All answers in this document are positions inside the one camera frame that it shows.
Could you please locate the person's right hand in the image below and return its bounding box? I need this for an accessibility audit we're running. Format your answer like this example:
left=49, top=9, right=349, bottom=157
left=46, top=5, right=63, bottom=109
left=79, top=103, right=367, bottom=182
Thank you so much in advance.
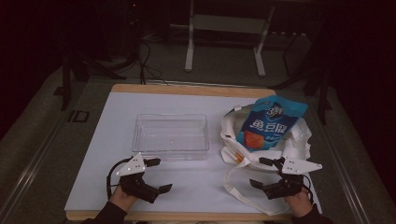
left=283, top=189, right=314, bottom=218

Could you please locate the person's left hand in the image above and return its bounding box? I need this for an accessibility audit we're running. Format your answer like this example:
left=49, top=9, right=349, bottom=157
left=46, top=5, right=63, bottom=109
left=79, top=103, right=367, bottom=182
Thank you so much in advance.
left=109, top=184, right=138, bottom=214

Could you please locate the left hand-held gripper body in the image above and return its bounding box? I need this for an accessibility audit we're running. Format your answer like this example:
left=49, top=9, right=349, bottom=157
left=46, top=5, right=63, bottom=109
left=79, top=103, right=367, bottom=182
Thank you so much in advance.
left=116, top=151, right=161, bottom=204

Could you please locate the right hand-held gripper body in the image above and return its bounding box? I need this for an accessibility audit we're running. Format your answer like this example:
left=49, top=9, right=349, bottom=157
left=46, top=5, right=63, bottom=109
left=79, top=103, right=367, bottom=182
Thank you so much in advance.
left=262, top=156, right=323, bottom=201

